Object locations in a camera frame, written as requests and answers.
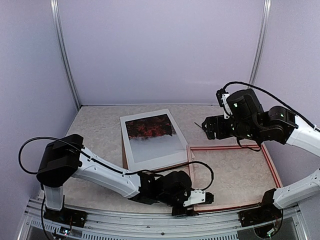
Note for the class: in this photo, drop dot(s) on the landscape photo with white mat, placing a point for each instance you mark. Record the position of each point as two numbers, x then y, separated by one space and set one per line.
150 140

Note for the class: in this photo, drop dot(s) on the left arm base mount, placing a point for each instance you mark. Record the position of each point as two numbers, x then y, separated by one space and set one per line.
66 216

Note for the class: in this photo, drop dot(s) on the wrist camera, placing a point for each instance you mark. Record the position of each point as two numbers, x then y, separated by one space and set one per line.
199 197
222 96

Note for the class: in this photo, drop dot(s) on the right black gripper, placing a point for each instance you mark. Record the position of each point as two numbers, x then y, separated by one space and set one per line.
221 132

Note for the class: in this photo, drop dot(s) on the white photo mat board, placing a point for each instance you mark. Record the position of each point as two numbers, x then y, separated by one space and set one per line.
130 155

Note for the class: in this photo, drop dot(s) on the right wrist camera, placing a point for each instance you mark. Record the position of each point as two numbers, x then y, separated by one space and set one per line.
222 96

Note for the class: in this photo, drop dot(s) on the brown frame backing board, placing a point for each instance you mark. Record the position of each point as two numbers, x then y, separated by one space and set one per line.
153 153

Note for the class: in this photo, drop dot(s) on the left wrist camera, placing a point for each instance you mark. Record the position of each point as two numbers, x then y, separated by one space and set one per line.
199 197

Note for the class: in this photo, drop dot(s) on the red wooden picture frame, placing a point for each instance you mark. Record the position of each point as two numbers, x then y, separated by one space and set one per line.
241 175

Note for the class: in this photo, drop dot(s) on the aluminium front rail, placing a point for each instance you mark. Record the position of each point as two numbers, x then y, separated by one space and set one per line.
114 225

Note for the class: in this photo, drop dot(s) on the aluminium corner post right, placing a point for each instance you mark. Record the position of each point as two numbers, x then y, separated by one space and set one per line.
260 42

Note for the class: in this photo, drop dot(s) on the aluminium corner post left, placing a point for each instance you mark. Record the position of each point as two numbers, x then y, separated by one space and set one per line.
54 5

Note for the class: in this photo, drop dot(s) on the aluminium corner post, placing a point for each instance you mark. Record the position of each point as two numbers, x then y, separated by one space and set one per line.
54 5
260 42

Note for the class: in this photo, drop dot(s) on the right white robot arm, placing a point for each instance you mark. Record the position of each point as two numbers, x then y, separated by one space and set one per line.
280 123

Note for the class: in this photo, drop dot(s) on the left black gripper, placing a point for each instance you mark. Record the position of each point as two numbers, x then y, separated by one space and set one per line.
184 213

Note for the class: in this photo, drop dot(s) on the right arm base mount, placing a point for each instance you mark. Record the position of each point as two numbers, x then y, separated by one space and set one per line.
266 211

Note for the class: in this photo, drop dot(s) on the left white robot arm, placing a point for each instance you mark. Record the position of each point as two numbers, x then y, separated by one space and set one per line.
67 157

